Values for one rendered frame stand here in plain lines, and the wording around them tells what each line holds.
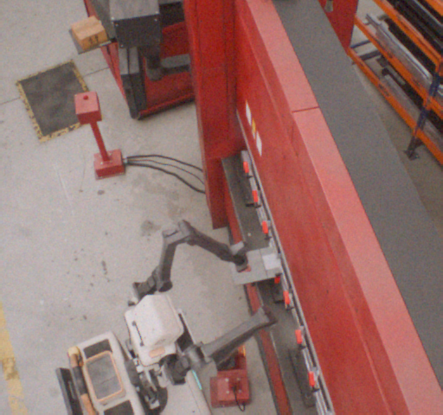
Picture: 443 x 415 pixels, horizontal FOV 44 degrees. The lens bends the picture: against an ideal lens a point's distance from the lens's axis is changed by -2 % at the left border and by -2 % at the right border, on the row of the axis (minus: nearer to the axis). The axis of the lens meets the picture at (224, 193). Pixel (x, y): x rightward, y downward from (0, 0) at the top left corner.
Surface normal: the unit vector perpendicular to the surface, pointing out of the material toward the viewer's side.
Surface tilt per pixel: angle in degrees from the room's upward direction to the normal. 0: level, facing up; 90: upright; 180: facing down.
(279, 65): 0
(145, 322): 48
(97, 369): 0
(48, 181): 0
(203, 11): 90
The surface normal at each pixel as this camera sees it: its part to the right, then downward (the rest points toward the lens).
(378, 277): -0.04, -0.56
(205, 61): 0.22, 0.80
